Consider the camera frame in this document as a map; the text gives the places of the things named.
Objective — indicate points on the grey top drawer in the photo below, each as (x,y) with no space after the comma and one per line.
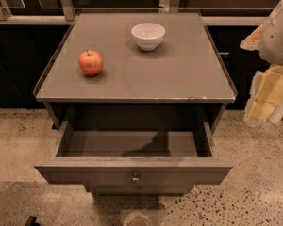
(130,158)

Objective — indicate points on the grey drawer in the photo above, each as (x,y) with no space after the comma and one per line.
(139,189)
(130,158)

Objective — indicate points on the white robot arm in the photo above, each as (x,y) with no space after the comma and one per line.
(268,38)

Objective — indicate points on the grey drawer cabinet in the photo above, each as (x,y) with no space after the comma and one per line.
(183,83)

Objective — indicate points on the grey bottom drawer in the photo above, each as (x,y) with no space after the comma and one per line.
(139,189)

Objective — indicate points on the white ceramic bowl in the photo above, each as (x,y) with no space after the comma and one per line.
(148,36)

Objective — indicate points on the red apple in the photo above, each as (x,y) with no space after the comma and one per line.
(90,62)

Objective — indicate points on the small black floor object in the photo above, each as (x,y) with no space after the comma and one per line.
(32,221)

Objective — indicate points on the metal railing frame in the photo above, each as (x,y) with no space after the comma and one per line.
(214,12)

